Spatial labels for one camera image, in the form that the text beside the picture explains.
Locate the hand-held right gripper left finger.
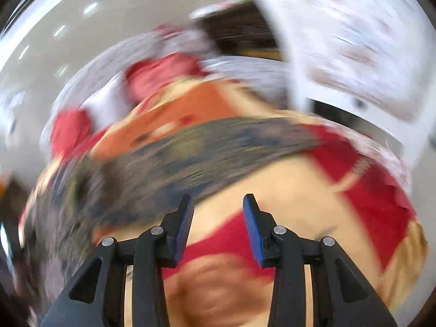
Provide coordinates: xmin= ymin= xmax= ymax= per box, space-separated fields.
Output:
xmin=40 ymin=194 xmax=195 ymax=327

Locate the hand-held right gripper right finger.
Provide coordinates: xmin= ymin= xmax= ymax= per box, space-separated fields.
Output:
xmin=243 ymin=193 xmax=398 ymax=327

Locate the fuzzy brown patterned garment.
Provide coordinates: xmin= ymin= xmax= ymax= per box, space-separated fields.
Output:
xmin=20 ymin=116 xmax=329 ymax=314

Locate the red orange printed blanket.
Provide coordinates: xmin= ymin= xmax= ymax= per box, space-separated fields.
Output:
xmin=19 ymin=78 xmax=430 ymax=327

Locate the white pillow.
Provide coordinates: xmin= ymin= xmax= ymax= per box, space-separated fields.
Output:
xmin=84 ymin=83 xmax=134 ymax=131

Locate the red ruffled pillow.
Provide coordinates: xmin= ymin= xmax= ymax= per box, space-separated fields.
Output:
xmin=125 ymin=54 xmax=207 ymax=100
xmin=50 ymin=108 xmax=98 ymax=161

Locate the floral upholstered headboard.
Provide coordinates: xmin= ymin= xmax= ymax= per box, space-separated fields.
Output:
xmin=39 ymin=24 xmax=293 ymax=150

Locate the dark wooden cabinet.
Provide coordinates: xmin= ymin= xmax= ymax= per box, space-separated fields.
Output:
xmin=199 ymin=3 xmax=284 ymax=60

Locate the white patterned cloth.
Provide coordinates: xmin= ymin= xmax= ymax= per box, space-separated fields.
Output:
xmin=250 ymin=0 xmax=430 ymax=121

